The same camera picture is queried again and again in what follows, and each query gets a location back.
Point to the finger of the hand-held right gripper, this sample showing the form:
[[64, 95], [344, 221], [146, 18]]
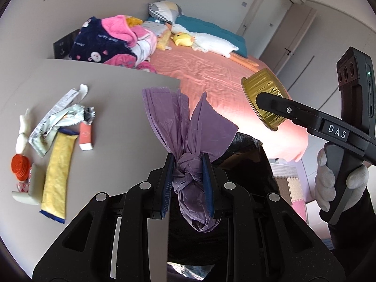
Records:
[[282, 107]]

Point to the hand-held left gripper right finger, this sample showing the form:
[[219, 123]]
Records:
[[207, 182]]

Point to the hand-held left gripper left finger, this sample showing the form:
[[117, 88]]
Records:
[[166, 182]]

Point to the gold foil cup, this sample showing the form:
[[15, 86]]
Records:
[[264, 82]]

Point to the black trash bag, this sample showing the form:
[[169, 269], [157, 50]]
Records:
[[249, 158]]

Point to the purple plastic bag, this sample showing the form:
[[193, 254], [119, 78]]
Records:
[[188, 123]]

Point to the small pink white box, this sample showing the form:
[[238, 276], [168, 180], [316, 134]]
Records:
[[85, 135]]

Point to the yellow snack packet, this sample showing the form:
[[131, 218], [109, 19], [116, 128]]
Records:
[[57, 176]]

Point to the silver wrapper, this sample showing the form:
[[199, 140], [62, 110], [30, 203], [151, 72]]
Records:
[[70, 117]]

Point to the white plastic piece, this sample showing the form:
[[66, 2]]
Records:
[[35, 185]]

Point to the red patterned wrapper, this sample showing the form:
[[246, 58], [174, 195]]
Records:
[[23, 185]]

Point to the orange round cap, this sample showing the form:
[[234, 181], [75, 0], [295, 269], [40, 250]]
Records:
[[20, 166]]

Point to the person's right forearm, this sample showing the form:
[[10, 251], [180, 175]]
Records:
[[358, 226]]

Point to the person's right hand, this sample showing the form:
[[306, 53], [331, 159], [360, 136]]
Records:
[[324, 182]]

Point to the bed with salmon sheet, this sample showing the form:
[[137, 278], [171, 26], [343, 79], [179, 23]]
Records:
[[211, 73]]

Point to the white door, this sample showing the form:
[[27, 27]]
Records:
[[264, 20]]

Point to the white goose plush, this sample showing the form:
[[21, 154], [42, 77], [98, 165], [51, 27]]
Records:
[[211, 42]]

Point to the yellow duck plush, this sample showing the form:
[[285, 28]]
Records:
[[182, 39]]

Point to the white printed tube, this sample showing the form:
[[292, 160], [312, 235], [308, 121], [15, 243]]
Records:
[[63, 104]]

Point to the yellow corn plush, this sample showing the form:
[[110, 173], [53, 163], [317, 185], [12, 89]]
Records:
[[163, 41]]

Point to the white pink printed cloth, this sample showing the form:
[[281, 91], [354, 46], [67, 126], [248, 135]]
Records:
[[145, 45]]

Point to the white tied plastic wrap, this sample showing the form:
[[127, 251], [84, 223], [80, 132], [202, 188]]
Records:
[[22, 141]]

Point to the patchwork checked pillow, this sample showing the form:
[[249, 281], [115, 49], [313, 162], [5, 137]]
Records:
[[164, 10]]

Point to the navy printed blanket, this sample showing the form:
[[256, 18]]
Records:
[[94, 44]]

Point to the pink fleece blanket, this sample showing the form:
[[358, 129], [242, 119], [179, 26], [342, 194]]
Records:
[[117, 25]]

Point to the black wall panel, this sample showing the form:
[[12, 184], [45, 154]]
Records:
[[63, 45]]

